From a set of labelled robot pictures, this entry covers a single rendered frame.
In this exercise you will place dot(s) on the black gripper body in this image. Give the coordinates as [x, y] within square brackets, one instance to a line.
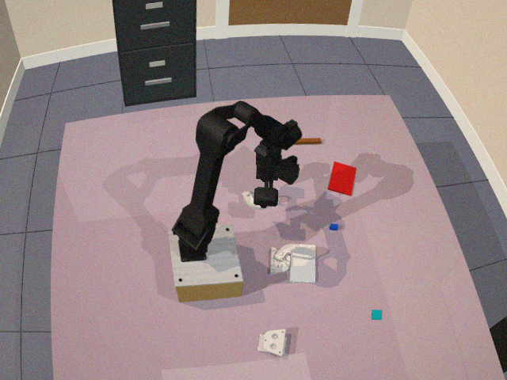
[268, 195]

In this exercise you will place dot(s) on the small teal square block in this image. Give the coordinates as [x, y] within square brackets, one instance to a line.
[376, 314]

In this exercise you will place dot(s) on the red flat plate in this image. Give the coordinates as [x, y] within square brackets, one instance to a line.
[342, 178]

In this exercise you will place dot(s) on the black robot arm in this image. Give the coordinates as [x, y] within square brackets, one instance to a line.
[216, 136]

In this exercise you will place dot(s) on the orange-brown flat bar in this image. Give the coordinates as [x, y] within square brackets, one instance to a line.
[308, 141]

